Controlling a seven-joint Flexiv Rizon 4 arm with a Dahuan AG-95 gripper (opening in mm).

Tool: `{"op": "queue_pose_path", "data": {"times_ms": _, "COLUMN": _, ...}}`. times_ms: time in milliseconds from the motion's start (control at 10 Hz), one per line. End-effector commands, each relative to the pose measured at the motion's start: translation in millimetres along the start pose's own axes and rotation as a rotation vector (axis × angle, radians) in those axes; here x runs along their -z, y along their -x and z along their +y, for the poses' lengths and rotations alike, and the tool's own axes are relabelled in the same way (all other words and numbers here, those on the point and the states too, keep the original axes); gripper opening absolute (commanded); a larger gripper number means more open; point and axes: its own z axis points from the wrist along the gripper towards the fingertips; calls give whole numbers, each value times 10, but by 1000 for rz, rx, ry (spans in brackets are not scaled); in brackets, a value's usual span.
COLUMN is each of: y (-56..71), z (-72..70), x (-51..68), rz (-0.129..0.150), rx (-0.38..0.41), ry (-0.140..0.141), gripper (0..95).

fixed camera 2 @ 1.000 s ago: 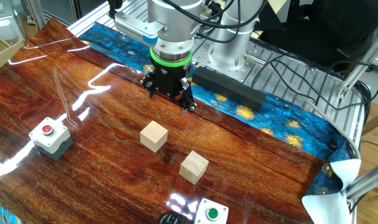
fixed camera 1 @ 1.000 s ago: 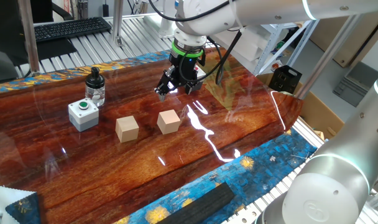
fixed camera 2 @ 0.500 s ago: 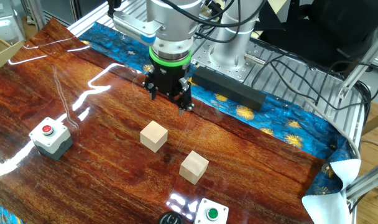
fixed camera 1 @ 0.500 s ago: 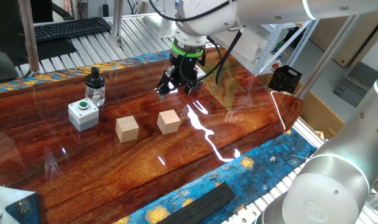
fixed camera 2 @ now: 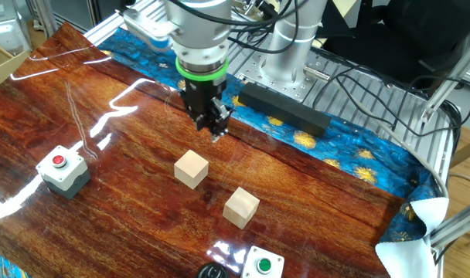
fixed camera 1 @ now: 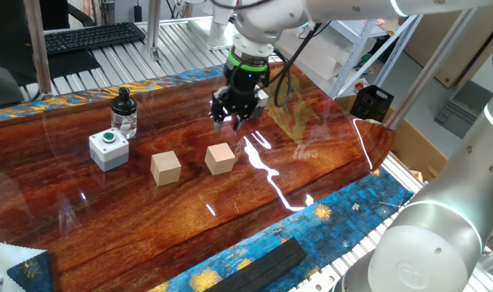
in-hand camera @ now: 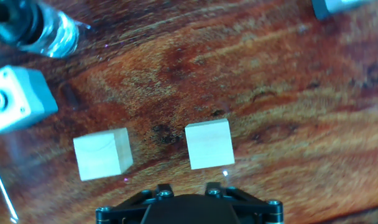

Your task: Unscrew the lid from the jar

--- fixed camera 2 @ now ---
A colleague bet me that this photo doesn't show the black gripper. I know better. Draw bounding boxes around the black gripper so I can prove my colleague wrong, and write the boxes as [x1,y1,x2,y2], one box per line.
[179,76,233,143]

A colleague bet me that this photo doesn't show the black knobbed jar lid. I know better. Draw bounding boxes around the black knobbed jar lid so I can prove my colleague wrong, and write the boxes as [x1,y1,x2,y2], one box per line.
[196,262,230,278]

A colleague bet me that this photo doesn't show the light wooden cube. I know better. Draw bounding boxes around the light wooden cube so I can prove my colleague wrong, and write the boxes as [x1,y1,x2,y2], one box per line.
[173,150,209,190]
[222,186,261,230]

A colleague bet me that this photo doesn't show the black foam block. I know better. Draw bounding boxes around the black foam block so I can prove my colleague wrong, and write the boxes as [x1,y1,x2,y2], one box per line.
[237,81,332,139]

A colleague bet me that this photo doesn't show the glossy wood grain mat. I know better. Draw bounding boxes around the glossy wood grain mat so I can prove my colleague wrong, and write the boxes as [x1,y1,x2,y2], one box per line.
[0,22,406,278]

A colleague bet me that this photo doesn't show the blue starry night cloth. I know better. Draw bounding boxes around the blue starry night cloth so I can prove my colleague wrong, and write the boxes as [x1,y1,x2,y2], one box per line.
[0,26,451,278]

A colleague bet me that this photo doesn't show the green push button box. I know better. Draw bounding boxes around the green push button box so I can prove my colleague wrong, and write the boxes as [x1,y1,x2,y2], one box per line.
[240,246,285,278]

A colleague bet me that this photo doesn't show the red push button box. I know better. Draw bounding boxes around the red push button box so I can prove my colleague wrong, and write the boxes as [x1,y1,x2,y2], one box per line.
[36,145,92,201]

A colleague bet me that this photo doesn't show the brown cardboard box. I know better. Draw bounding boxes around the brown cardboard box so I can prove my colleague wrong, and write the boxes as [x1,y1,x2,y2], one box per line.
[0,39,30,93]

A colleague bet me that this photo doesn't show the silver metal case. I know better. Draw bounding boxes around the silver metal case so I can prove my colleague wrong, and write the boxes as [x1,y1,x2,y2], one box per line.
[0,0,33,57]

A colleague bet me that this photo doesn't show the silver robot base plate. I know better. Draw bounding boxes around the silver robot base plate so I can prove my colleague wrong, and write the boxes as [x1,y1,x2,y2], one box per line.
[237,49,332,103]

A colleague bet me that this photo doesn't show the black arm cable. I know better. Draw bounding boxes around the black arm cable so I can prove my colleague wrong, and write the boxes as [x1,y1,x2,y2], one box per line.
[169,0,309,55]

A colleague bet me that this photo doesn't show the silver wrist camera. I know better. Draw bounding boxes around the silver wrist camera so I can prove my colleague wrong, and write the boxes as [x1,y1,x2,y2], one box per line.
[122,7,175,53]

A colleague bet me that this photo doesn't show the black table cables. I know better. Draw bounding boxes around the black table cables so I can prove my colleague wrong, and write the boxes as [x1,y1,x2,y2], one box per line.
[312,65,470,138]

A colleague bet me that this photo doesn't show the grey thick cable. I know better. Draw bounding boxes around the grey thick cable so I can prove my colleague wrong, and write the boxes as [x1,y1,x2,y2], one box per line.
[335,83,451,198]

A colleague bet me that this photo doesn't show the aluminium frame post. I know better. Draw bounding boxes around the aluminium frame post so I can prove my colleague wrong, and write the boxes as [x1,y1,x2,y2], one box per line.
[420,22,470,123]
[430,196,470,248]

